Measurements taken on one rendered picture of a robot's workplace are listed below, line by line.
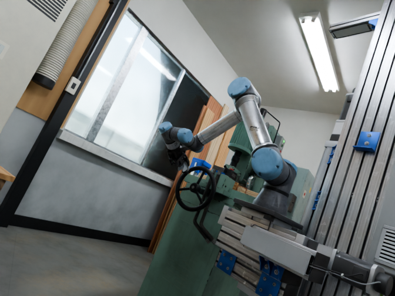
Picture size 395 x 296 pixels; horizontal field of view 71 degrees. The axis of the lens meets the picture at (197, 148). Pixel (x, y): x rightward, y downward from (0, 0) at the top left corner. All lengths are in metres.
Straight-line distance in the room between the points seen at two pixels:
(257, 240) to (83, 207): 2.16
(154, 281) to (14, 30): 1.82
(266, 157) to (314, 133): 3.42
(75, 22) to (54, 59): 0.33
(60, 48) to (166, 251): 1.65
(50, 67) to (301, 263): 2.06
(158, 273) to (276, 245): 1.17
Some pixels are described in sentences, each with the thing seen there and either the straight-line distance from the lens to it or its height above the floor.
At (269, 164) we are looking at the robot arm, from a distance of 1.11.
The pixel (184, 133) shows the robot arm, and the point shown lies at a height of 1.03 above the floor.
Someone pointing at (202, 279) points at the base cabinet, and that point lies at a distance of 1.85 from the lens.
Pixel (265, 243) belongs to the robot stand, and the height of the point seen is 0.70.
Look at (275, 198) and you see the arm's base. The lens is 1.23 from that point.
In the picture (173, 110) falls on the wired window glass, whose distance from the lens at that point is 3.46.
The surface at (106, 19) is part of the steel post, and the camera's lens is 2.74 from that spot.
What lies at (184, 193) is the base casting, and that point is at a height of 0.76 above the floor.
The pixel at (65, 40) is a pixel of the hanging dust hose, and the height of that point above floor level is 1.45.
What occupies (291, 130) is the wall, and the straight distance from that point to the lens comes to 4.62.
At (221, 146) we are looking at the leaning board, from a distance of 4.02.
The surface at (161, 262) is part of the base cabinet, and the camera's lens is 2.01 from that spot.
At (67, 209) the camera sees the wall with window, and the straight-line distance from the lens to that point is 2.87.
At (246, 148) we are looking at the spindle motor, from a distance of 2.02.
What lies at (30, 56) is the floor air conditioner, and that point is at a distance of 2.21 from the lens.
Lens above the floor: 0.73
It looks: 10 degrees up
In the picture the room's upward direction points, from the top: 23 degrees clockwise
